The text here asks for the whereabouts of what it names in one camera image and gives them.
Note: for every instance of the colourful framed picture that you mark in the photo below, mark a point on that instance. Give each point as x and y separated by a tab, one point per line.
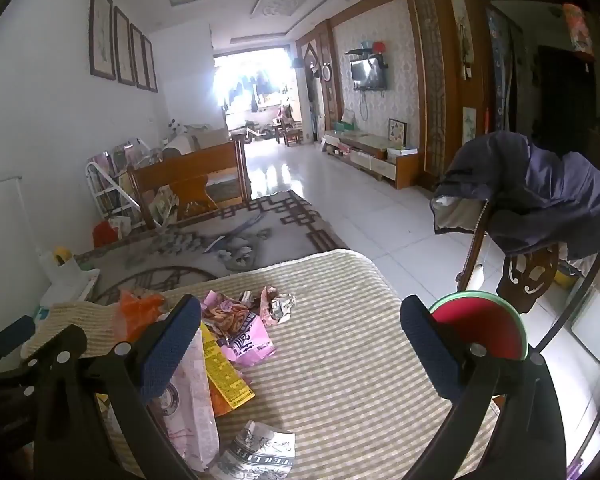
397	133

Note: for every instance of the carved wooden chair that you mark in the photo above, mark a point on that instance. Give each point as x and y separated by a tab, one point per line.
527	270

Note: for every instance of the navy jacket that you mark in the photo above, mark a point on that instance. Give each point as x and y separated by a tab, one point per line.
555	185

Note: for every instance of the small wooden stool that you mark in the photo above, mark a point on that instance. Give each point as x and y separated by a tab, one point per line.
291	135

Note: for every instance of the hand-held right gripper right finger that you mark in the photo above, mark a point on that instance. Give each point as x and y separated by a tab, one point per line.
430	350

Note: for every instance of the dark framed wall picture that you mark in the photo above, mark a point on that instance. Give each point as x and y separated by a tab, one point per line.
102	32
139	56
150	64
124	46

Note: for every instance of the yellow tape roll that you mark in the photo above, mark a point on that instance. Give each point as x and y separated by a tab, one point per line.
63	255

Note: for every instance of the round wall mirror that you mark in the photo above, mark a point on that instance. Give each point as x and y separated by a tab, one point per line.
326	71

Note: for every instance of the beige checked table cloth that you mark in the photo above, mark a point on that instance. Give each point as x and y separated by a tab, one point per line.
340	360

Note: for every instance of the wall shelf with containers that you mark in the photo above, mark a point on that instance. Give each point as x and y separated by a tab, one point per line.
367	49

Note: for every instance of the grey patterned table cover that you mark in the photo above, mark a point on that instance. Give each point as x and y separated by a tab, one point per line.
280	220

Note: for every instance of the orange plastic bag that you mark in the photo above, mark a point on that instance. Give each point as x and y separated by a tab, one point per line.
135	315

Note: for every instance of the black white printed wrapper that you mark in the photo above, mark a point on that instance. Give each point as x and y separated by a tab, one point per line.
260	452

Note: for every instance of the red plastic bag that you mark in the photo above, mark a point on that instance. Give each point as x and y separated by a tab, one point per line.
103	234

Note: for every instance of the white scooter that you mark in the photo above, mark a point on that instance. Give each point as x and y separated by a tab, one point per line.
257	130

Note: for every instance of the black curved metal bar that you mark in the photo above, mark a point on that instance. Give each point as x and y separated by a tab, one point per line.
570	305

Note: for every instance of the pink snack wrapper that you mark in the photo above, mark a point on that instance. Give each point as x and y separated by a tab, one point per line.
242	345

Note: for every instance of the yellow cardboard box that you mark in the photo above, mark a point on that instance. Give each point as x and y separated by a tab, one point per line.
225	380

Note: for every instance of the wall television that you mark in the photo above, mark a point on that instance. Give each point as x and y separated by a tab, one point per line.
369	74

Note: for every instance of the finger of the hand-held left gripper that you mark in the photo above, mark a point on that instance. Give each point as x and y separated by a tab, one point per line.
12	332
10	400

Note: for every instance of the white pink printed plastic bag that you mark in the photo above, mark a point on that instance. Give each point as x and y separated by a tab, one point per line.
190	415

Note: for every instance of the wooden bench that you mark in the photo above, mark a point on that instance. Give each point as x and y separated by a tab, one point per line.
195	170

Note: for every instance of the tall framed flower painting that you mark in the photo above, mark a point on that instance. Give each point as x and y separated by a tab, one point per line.
462	35

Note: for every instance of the red basin with green rim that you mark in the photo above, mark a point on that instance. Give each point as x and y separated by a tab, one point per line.
480	325

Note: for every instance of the patterned door curtain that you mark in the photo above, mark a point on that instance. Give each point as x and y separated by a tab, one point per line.
505	70

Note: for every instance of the wooden television cabinet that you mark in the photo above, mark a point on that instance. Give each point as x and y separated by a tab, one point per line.
375	157

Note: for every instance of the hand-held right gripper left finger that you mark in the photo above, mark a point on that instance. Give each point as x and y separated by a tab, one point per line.
167	350

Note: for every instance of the silver pink wrapper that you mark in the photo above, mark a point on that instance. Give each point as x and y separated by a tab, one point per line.
280	307

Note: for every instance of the beige sofa cushion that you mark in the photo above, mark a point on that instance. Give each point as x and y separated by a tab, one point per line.
200	137

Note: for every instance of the small framed flower painting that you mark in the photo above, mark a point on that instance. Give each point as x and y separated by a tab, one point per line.
470	123

